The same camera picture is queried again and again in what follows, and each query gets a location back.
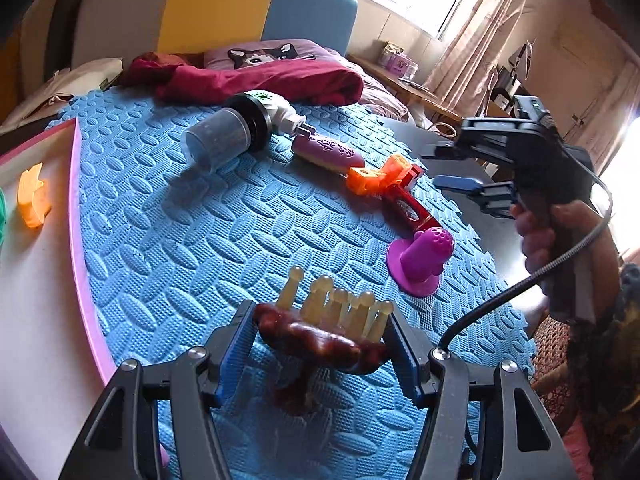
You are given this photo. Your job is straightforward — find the wooden bedside desk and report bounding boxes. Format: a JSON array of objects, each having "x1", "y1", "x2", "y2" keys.
[{"x1": 347, "y1": 54, "x2": 464, "y2": 124}]

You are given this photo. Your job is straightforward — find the dark red blanket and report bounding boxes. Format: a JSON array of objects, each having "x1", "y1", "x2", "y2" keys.
[{"x1": 120, "y1": 51, "x2": 365, "y2": 107}]

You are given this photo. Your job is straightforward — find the purple cat print pillow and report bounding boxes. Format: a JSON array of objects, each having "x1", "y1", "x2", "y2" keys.
[{"x1": 204, "y1": 39, "x2": 352, "y2": 72}]

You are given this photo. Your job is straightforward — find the pink-rimmed white tray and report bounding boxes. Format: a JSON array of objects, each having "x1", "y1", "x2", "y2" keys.
[{"x1": 0, "y1": 119, "x2": 171, "y2": 480}]

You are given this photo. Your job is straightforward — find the purple storage box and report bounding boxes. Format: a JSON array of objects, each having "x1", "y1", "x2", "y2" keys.
[{"x1": 378, "y1": 42, "x2": 420, "y2": 79}]

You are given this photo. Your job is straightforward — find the white and green toy base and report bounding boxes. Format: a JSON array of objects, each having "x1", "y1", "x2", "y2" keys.
[{"x1": 235, "y1": 89, "x2": 311, "y2": 137}]

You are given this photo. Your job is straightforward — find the grey yellow blue headboard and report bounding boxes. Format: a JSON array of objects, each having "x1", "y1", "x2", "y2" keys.
[{"x1": 70, "y1": 0, "x2": 359, "y2": 69}]

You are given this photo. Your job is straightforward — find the black braided cable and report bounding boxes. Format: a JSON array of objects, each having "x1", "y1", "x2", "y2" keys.
[{"x1": 439, "y1": 170, "x2": 614, "y2": 352}]

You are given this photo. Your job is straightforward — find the cluttered shelf unit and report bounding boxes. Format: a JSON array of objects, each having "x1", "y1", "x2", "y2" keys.
[{"x1": 487, "y1": 42, "x2": 542, "y2": 117}]

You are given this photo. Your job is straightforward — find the pink bed sheet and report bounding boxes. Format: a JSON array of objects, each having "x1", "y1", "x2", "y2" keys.
[{"x1": 359, "y1": 70, "x2": 417, "y2": 122}]

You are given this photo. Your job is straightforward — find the blue foam mat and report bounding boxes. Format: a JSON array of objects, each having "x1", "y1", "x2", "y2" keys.
[{"x1": 47, "y1": 85, "x2": 540, "y2": 480}]

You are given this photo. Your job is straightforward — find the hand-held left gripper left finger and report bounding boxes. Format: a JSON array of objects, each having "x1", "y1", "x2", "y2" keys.
[{"x1": 59, "y1": 300, "x2": 261, "y2": 480}]

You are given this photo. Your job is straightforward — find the woven rattan seat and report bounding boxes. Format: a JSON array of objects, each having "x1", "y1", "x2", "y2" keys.
[{"x1": 529, "y1": 317, "x2": 577, "y2": 397}]

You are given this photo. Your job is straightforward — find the orange linked cube blocks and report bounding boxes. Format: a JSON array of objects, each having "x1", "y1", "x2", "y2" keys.
[{"x1": 346, "y1": 154, "x2": 426, "y2": 196}]

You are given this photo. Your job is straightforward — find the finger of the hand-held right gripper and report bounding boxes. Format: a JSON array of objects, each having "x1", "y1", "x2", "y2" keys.
[
  {"x1": 420, "y1": 140, "x2": 482, "y2": 162},
  {"x1": 433, "y1": 173, "x2": 519, "y2": 219}
]

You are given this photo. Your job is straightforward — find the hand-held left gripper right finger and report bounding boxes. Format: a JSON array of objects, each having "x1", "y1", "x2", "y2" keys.
[{"x1": 384, "y1": 311, "x2": 581, "y2": 480}]

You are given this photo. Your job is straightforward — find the person's right forearm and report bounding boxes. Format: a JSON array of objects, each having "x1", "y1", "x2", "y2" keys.
[{"x1": 565, "y1": 260, "x2": 640, "y2": 416}]

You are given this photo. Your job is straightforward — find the pink curtain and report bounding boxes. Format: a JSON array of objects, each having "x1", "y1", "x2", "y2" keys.
[{"x1": 425, "y1": 0, "x2": 540, "y2": 107}]

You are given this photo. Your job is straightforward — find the orange yellow toy piece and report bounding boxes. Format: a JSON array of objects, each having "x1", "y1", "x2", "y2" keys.
[{"x1": 17, "y1": 162, "x2": 53, "y2": 230}]

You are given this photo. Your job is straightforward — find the purple perforated dome toy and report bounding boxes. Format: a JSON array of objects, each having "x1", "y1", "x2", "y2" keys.
[{"x1": 386, "y1": 226, "x2": 456, "y2": 297}]

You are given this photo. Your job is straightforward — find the black tall panel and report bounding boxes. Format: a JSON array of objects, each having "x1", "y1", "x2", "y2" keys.
[{"x1": 44, "y1": 0, "x2": 99, "y2": 84}]

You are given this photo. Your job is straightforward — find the purple patterned roller toy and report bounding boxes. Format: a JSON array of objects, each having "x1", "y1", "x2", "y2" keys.
[{"x1": 291, "y1": 134, "x2": 366, "y2": 174}]

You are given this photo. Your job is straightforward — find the person's right hand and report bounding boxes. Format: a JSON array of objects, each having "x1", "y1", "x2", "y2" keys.
[{"x1": 512, "y1": 200, "x2": 622, "y2": 307}]

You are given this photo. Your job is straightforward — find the grey transparent toy cup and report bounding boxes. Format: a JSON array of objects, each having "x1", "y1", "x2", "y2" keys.
[{"x1": 182, "y1": 106, "x2": 275, "y2": 172}]

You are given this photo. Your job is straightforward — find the red plastic toy piece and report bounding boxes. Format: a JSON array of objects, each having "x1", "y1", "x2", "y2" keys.
[{"x1": 382, "y1": 166, "x2": 444, "y2": 236}]

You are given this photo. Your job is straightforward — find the brown toy with cream pegs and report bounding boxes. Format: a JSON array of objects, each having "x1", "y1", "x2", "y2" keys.
[{"x1": 252, "y1": 266, "x2": 396, "y2": 417}]

